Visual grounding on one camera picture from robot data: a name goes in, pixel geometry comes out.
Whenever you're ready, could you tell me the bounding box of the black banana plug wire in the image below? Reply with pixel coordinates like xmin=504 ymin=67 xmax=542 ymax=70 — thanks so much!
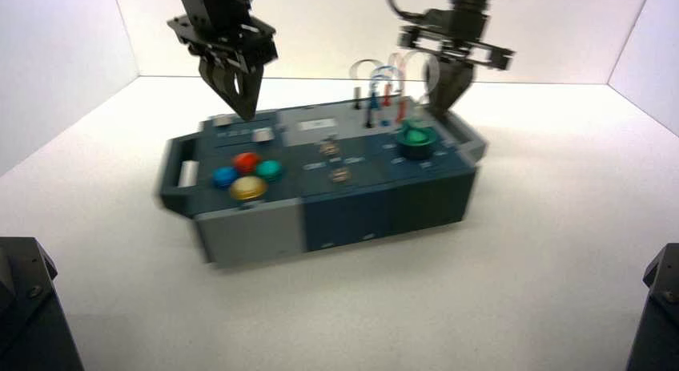
xmin=348 ymin=59 xmax=384 ymax=130

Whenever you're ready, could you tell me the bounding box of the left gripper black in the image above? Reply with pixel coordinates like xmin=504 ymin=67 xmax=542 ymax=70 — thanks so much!
xmin=167 ymin=13 xmax=279 ymax=121

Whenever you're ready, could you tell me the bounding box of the blue grey modular task box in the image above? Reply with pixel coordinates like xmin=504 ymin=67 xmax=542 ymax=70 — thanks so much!
xmin=155 ymin=95 xmax=489 ymax=268

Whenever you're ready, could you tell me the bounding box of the red banana plug wire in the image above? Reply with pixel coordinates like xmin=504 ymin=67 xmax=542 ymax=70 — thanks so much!
xmin=381 ymin=52 xmax=411 ymax=124

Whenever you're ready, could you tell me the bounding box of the green round push button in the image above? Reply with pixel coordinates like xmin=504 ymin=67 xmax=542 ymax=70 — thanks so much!
xmin=255 ymin=159 xmax=285 ymax=183

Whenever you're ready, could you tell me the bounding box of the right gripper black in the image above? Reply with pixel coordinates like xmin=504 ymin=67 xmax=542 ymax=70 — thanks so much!
xmin=397 ymin=10 xmax=516 ymax=120

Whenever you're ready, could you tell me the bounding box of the yellow round push button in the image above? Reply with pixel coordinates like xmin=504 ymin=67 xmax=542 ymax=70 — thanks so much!
xmin=229 ymin=175 xmax=269 ymax=203

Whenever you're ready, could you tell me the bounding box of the small grey LCD display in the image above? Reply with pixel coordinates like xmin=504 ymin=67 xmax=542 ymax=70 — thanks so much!
xmin=296 ymin=118 xmax=338 ymax=132

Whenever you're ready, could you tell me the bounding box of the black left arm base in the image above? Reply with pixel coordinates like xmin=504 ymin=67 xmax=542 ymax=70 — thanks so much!
xmin=0 ymin=236 xmax=85 ymax=371

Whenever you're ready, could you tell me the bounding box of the blue banana plug wire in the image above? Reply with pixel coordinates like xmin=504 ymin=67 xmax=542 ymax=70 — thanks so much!
xmin=368 ymin=66 xmax=400 ymax=128

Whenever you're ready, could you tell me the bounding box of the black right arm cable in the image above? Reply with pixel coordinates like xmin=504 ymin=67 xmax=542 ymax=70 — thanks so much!
xmin=384 ymin=0 xmax=425 ymax=22

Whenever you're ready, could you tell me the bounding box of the blue round push button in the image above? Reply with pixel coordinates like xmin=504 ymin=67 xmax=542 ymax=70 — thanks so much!
xmin=211 ymin=167 xmax=241 ymax=189

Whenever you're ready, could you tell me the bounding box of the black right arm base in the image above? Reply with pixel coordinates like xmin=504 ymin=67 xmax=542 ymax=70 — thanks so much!
xmin=625 ymin=242 xmax=679 ymax=371

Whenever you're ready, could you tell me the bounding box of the red round push button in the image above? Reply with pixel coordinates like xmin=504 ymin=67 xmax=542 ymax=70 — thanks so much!
xmin=232 ymin=151 xmax=263 ymax=174

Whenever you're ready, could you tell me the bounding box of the black green rotary knob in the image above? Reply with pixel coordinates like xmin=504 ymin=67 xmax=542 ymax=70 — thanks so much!
xmin=395 ymin=118 xmax=439 ymax=162

